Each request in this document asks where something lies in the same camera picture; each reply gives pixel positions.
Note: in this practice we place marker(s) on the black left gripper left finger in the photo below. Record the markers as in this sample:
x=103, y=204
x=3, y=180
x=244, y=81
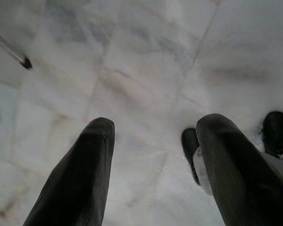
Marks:
x=80, y=183

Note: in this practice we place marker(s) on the silver metal clothes rack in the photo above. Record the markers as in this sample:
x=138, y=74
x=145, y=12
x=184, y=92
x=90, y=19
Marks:
x=21, y=58

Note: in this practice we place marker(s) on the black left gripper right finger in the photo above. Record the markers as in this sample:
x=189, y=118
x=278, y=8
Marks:
x=240, y=183

